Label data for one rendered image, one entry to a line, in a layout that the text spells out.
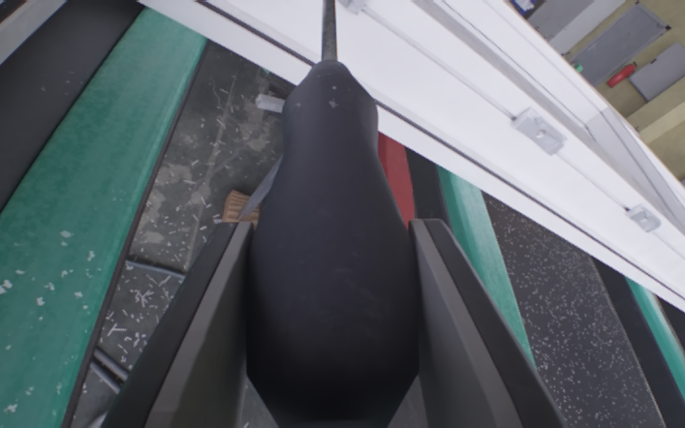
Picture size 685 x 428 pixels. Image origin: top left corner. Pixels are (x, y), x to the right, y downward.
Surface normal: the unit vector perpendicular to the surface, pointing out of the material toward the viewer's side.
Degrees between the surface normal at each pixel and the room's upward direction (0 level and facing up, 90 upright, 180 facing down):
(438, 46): 90
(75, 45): 0
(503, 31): 90
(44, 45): 0
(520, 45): 90
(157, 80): 0
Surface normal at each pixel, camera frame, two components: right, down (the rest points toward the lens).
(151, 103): 0.57, -0.53
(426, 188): -0.82, -0.34
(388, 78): 0.03, 0.77
